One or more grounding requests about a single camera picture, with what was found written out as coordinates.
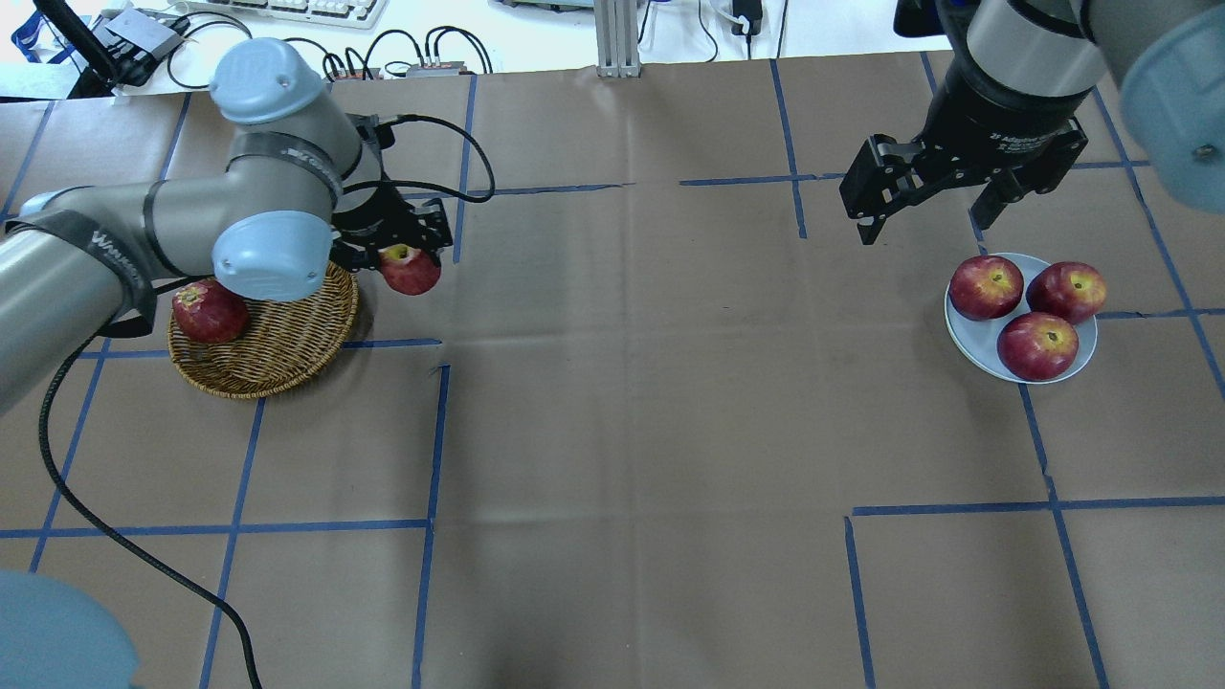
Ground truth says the aluminium frame post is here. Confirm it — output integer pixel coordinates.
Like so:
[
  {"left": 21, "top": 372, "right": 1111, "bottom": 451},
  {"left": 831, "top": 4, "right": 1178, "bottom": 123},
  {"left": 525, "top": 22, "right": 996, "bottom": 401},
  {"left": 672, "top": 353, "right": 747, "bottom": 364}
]
[{"left": 593, "top": 0, "right": 639, "bottom": 78}]

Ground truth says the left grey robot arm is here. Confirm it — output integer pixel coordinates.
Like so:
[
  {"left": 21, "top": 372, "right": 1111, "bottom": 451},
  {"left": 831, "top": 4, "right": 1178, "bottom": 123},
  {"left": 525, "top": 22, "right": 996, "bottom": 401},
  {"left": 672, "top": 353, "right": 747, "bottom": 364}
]
[{"left": 1, "top": 36, "right": 454, "bottom": 411}]

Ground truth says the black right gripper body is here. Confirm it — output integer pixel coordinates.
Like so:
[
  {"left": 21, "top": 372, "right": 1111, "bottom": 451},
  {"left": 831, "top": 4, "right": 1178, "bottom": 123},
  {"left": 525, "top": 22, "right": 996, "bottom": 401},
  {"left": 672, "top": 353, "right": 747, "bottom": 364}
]
[{"left": 914, "top": 56, "right": 1089, "bottom": 192}]

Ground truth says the red yellow apple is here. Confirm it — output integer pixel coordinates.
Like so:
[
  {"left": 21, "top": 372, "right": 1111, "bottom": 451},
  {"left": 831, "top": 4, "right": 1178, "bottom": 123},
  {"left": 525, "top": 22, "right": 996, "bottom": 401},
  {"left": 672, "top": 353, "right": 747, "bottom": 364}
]
[{"left": 379, "top": 244, "right": 442, "bottom": 295}]

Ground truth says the grey usb hub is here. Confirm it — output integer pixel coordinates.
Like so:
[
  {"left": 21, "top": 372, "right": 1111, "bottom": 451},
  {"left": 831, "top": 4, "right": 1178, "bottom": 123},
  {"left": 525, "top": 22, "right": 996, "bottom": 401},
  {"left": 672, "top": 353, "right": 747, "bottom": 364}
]
[{"left": 100, "top": 9, "right": 189, "bottom": 61}]

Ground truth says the woven wicker basket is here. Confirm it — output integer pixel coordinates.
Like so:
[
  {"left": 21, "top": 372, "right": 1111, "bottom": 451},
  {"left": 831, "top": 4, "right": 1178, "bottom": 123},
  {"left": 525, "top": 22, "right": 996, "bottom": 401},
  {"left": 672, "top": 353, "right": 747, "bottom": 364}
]
[{"left": 167, "top": 264, "right": 360, "bottom": 398}]

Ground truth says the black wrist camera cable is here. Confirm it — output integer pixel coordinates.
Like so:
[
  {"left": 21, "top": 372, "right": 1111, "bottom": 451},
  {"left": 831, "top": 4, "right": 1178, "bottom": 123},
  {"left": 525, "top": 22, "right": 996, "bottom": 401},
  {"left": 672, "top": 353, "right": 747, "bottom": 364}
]
[{"left": 36, "top": 113, "right": 497, "bottom": 689}]

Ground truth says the dark red apple in basket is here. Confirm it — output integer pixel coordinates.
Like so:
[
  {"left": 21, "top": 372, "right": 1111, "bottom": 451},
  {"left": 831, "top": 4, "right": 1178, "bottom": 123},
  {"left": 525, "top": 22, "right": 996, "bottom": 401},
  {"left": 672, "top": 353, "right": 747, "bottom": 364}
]
[{"left": 172, "top": 278, "right": 251, "bottom": 345}]

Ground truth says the red apple on plate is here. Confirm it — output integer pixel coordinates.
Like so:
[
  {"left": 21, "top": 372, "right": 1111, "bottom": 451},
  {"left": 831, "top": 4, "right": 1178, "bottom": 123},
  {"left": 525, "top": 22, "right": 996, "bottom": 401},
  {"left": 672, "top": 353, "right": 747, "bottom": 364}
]
[
  {"left": 947, "top": 255, "right": 1025, "bottom": 322},
  {"left": 1025, "top": 261, "right": 1107, "bottom": 325},
  {"left": 996, "top": 311, "right": 1080, "bottom": 381}
]

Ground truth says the white keyboard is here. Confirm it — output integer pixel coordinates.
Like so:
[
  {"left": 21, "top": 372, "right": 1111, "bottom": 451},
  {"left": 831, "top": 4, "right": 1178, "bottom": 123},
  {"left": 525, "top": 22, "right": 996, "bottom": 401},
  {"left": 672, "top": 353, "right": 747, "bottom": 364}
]
[{"left": 170, "top": 1, "right": 390, "bottom": 29}]

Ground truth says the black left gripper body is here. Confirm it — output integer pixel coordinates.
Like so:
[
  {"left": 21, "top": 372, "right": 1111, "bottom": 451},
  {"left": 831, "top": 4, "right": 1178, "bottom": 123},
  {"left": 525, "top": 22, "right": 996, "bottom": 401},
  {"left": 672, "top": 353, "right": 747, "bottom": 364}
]
[{"left": 332, "top": 115, "right": 412, "bottom": 250}]

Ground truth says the light blue plate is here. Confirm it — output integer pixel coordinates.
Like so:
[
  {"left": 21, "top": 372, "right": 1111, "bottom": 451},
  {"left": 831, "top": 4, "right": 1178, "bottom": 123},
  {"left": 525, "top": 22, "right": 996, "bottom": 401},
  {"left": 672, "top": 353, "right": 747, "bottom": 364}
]
[{"left": 944, "top": 253, "right": 1103, "bottom": 384}]

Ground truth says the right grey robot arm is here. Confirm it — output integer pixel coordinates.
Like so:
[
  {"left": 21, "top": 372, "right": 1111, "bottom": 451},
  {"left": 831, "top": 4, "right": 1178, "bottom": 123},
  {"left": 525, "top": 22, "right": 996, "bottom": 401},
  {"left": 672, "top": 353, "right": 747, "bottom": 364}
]
[{"left": 839, "top": 1, "right": 1224, "bottom": 245}]

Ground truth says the black power adapter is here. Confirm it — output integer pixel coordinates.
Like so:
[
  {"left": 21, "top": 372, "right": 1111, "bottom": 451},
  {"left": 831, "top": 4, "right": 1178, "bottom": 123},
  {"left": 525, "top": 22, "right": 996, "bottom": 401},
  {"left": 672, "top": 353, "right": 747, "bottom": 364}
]
[{"left": 730, "top": 0, "right": 763, "bottom": 36}]

